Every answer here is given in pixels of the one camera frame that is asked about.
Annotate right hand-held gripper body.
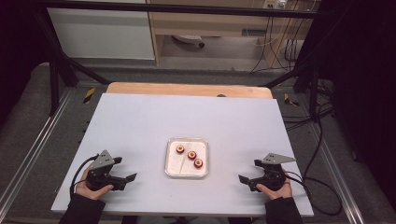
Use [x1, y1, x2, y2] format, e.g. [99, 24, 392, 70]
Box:
[247, 152, 297, 192]

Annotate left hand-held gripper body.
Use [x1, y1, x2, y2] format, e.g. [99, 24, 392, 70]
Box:
[85, 149, 127, 191]

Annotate thin wooden skewer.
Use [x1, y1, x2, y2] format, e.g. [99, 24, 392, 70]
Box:
[177, 155, 190, 175]

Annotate clear plastic tray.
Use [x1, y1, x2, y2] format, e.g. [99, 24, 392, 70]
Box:
[163, 136, 210, 179]

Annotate person's right hand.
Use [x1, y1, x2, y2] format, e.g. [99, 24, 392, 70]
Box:
[256, 172, 293, 201]

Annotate person's left hand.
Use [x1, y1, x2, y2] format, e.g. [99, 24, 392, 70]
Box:
[75, 177, 115, 201]

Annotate black metal stand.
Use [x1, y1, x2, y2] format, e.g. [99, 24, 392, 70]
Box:
[263, 60, 321, 121]
[32, 10, 110, 117]

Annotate wooden table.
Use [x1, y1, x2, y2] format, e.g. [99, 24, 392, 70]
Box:
[106, 81, 274, 100]

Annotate white cabinet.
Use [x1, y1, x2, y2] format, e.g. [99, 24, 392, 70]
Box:
[46, 0, 156, 61]

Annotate dark curtain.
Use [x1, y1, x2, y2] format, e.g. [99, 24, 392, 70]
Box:
[318, 0, 396, 203]
[0, 0, 52, 120]

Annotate office chair base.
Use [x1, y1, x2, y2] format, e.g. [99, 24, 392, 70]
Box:
[172, 34, 205, 49]

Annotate light wooden desk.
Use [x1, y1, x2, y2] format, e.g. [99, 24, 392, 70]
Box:
[146, 0, 321, 66]

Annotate white power strip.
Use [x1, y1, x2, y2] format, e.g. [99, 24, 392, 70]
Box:
[262, 0, 288, 10]

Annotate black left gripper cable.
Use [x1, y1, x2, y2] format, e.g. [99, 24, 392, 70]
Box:
[69, 154, 99, 196]

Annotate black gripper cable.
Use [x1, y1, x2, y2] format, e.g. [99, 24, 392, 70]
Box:
[69, 154, 99, 196]
[281, 169, 344, 217]

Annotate aluminium rail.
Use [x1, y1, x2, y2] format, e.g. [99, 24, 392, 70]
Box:
[0, 88, 75, 204]
[311, 124, 366, 224]

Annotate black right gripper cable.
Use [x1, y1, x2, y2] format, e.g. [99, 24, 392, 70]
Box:
[281, 169, 344, 217]

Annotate black floor cables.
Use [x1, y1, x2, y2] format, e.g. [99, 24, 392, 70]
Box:
[281, 78, 336, 133]

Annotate bundle of hanging cables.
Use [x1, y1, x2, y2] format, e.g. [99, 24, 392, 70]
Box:
[250, 15, 308, 75]

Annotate black metal frame bar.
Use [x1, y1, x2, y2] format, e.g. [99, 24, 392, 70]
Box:
[34, 0, 326, 20]

